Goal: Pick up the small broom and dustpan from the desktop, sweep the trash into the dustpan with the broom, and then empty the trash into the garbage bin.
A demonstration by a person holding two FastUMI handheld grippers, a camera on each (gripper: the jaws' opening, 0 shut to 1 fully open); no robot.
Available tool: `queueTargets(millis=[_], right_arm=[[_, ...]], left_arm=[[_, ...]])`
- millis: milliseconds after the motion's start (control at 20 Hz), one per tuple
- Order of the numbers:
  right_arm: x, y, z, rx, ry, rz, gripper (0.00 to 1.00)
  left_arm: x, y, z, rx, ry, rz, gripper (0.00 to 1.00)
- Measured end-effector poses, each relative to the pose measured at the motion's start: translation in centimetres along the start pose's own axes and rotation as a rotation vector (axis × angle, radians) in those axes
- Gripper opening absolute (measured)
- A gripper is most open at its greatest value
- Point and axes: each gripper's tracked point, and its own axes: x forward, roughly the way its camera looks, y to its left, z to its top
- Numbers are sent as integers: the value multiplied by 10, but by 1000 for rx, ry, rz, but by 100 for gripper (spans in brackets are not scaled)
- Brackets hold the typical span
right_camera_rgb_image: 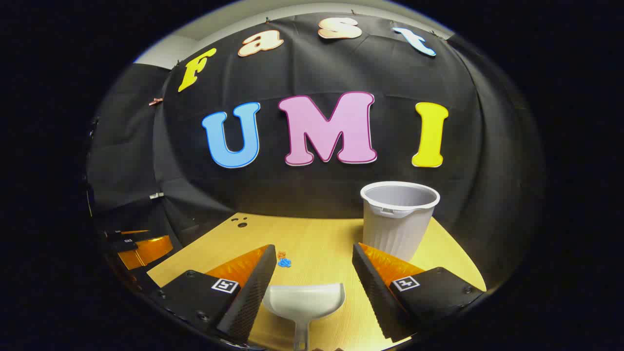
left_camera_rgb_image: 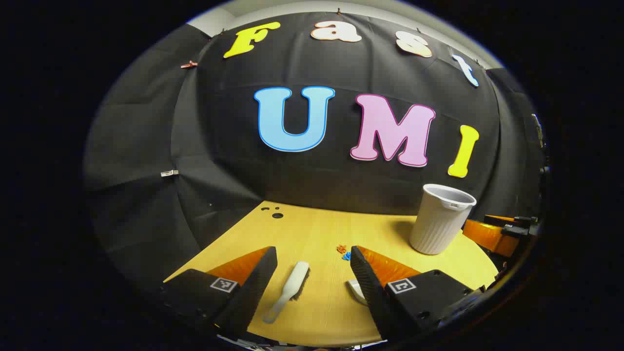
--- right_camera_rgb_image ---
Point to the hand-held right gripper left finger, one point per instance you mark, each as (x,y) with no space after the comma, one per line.
(253,287)

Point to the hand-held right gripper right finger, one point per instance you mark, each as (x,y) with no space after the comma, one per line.
(375,287)

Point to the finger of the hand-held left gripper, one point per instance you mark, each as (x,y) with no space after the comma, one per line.
(146,249)

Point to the blue paper ball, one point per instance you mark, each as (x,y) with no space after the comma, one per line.
(284,263)

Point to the white plastic dustpan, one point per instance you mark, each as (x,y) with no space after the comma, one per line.
(302,300)

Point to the white ribbed garbage bin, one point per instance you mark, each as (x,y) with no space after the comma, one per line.
(395,229)

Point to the wooden desktop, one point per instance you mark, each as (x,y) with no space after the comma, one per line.
(317,234)

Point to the black backdrop cloth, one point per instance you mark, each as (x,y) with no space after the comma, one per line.
(292,195)

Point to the copper binder clip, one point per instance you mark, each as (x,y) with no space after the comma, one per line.
(156,101)

